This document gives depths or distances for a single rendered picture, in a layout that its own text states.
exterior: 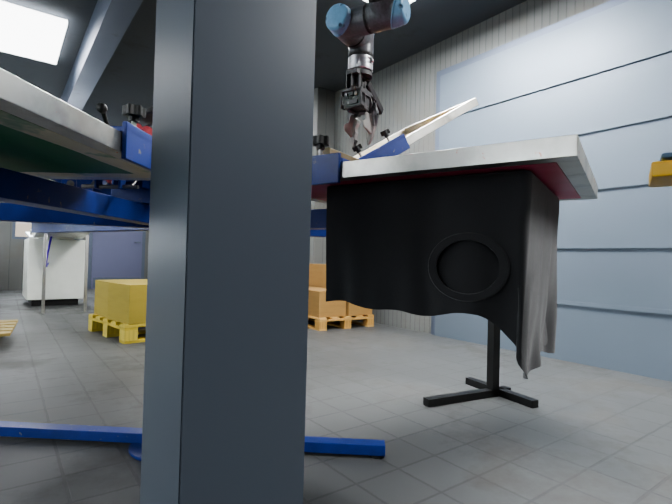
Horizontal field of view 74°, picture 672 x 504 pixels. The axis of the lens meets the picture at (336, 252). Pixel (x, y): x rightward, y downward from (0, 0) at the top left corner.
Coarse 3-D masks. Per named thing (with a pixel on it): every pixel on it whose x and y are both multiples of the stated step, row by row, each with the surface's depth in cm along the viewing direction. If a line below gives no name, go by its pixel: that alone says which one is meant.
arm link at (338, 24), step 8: (336, 8) 119; (344, 8) 118; (352, 8) 120; (360, 8) 118; (328, 16) 120; (336, 16) 119; (344, 16) 118; (352, 16) 119; (360, 16) 117; (328, 24) 120; (336, 24) 119; (344, 24) 118; (352, 24) 119; (360, 24) 118; (336, 32) 121; (344, 32) 121; (352, 32) 121; (360, 32) 120; (344, 40) 125; (352, 40) 125; (360, 40) 126
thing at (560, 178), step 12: (492, 168) 88; (504, 168) 88; (516, 168) 88; (528, 168) 87; (540, 168) 87; (552, 168) 87; (360, 180) 105; (372, 180) 105; (384, 180) 104; (396, 180) 104; (552, 180) 99; (564, 180) 99; (312, 192) 126; (324, 192) 126
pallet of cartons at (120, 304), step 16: (96, 288) 439; (112, 288) 402; (128, 288) 381; (144, 288) 389; (96, 304) 437; (112, 304) 401; (128, 304) 380; (144, 304) 389; (96, 320) 424; (112, 320) 407; (128, 320) 379; (144, 320) 389; (112, 336) 407; (128, 336) 378
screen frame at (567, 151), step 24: (504, 144) 83; (528, 144) 81; (552, 144) 78; (576, 144) 76; (360, 168) 100; (384, 168) 97; (408, 168) 94; (432, 168) 91; (456, 168) 89; (480, 168) 88; (576, 168) 86
